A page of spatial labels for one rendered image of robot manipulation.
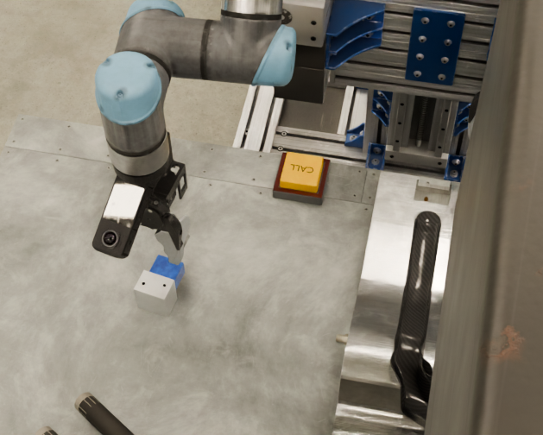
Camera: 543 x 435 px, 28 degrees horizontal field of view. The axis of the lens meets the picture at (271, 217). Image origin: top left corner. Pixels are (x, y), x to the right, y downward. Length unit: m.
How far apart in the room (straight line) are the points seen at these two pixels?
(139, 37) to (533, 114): 1.08
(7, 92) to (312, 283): 1.57
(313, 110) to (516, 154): 2.36
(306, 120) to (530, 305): 2.37
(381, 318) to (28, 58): 1.83
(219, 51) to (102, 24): 1.85
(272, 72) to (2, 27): 1.96
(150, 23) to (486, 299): 1.12
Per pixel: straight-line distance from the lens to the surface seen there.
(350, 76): 2.02
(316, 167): 1.72
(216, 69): 1.33
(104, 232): 1.40
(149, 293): 1.59
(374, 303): 1.52
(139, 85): 1.25
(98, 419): 1.52
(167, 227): 1.44
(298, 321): 1.61
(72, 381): 1.60
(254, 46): 1.31
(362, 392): 1.45
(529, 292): 0.24
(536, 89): 0.28
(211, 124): 2.87
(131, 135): 1.29
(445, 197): 1.67
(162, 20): 1.35
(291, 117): 2.61
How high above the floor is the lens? 2.21
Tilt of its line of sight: 55 degrees down
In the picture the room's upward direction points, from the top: 1 degrees counter-clockwise
